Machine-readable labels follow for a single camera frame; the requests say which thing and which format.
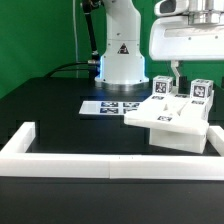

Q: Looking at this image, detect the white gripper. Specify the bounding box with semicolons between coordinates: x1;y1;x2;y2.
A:
149;15;224;94

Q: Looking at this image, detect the white tagged cube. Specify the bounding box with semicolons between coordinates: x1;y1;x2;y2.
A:
152;75;173;95
190;79;213;99

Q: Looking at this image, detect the white chair back frame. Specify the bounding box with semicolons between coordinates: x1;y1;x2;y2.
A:
124;93;214;135

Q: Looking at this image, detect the white chair seat part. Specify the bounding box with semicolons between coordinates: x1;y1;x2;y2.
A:
149;129;207;154

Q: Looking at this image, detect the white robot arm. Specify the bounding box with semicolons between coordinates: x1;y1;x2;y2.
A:
82;0;224;91

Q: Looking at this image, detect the white marker sheet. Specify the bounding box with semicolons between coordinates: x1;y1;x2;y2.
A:
79;101;140;116

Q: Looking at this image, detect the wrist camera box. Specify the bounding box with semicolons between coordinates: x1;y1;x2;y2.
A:
154;0;189;17

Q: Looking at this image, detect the black cable bundle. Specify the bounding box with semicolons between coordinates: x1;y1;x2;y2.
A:
43;61;101;80

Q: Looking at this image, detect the grey thin cable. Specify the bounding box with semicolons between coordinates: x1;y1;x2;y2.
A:
72;0;81;79

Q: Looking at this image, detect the white U-shaped fence frame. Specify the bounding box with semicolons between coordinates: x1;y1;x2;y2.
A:
0;122;224;181

